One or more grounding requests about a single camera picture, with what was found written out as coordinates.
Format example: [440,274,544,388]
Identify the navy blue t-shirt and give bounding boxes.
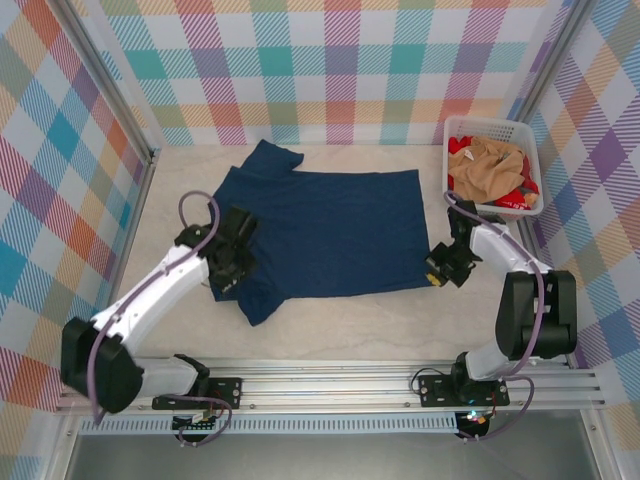
[208,139,434,327]

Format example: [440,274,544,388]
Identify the tan and red clothes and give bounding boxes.
[446,135,542,210]

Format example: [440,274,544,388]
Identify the tan t-shirt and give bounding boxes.
[447,135,526,206]

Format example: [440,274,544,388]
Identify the white plastic basket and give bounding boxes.
[442,115,545,217]

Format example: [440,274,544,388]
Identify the small circuit board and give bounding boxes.
[457,409,492,429]
[172,412,221,432]

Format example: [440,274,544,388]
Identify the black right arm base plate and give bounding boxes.
[418,372,511,407]

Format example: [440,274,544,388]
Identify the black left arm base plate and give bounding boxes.
[152,377,244,411]

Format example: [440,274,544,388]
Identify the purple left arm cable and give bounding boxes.
[89,191,234,447]

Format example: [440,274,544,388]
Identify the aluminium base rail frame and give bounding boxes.
[54,357,606,414]

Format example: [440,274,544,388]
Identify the slotted grey cable duct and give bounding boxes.
[79,417,459,435]

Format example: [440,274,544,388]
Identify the aluminium corner post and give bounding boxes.
[508,0,596,126]
[54,0,162,162]

